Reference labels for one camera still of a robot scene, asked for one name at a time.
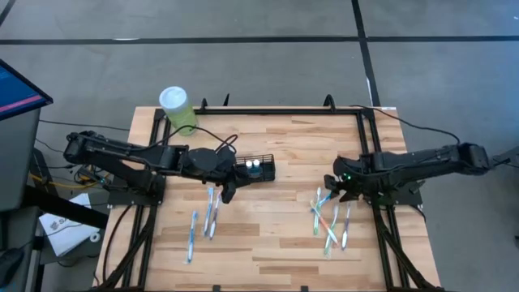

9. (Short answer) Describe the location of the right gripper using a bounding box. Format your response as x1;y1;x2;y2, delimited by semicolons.
324;172;366;203

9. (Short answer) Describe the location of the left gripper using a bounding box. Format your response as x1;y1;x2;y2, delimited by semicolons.
217;152;259;204

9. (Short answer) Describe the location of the black wire caddy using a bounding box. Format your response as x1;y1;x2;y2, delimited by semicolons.
234;153;277;183

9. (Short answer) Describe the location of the orange toothbrush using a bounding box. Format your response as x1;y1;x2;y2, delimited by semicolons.
310;200;339;246

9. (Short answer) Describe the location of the green disinfecting wipes canister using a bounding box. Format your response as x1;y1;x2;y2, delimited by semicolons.
158;85;199;137

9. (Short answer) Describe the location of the black stand foot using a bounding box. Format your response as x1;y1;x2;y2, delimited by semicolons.
492;146;519;170

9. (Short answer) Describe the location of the black desk bar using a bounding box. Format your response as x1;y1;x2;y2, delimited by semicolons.
24;185;109;230

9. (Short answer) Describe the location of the white printed paper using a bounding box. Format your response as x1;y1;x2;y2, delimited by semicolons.
39;193;101;257

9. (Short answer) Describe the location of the grey cabinet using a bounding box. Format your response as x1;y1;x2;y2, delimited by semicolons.
0;107;41;212

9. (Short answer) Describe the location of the blue-screen computer monitor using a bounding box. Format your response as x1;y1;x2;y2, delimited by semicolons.
0;59;54;122

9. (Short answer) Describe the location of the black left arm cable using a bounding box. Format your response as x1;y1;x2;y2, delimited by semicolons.
133;125;239;155

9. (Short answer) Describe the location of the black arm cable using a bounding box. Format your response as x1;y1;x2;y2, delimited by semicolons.
350;104;461;145
133;125;239;155

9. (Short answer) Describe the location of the black metal table frame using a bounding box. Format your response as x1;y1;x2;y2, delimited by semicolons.
91;105;447;292

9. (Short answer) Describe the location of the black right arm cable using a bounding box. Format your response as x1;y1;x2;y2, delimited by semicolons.
350;104;461;145

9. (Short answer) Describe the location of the black floor cable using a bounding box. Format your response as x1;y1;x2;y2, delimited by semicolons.
39;118;131;131

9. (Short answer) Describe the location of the yellow cable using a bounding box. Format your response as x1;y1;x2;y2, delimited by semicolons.
31;172;110;190

